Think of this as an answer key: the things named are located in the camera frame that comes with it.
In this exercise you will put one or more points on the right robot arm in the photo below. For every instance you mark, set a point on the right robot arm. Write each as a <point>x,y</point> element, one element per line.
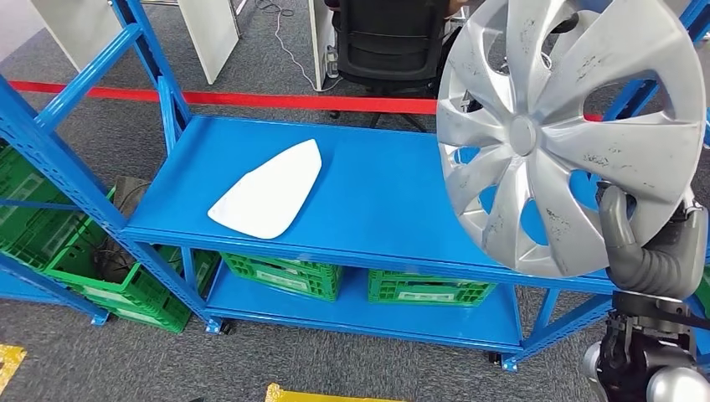
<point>677,385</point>

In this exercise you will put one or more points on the white desk panel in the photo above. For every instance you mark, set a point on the white desk panel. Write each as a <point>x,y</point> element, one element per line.
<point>319,33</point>

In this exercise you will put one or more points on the silver plastic hubcap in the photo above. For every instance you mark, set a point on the silver plastic hubcap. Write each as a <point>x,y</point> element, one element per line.
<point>521,136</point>

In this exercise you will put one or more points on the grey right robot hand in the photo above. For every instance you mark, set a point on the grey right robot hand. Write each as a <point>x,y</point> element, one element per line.
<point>682,261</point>

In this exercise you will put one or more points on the blue metal shelf rack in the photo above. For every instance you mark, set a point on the blue metal shelf rack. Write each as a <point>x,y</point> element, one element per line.
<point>33,288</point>
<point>377,183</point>

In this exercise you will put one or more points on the white cabinet panel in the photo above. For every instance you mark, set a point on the white cabinet panel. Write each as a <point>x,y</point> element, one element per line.
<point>83,28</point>
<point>211,39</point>

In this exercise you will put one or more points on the black office chair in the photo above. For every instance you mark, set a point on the black office chair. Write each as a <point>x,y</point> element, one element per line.
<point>388,44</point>

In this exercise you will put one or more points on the white plastic panel part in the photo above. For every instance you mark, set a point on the white plastic panel part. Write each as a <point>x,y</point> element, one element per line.
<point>266,194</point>

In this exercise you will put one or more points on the red barrier belt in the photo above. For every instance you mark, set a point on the red barrier belt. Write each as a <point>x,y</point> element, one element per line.
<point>249,100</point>

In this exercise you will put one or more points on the clear water bottle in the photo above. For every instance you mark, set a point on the clear water bottle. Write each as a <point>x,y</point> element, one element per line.
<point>332,64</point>

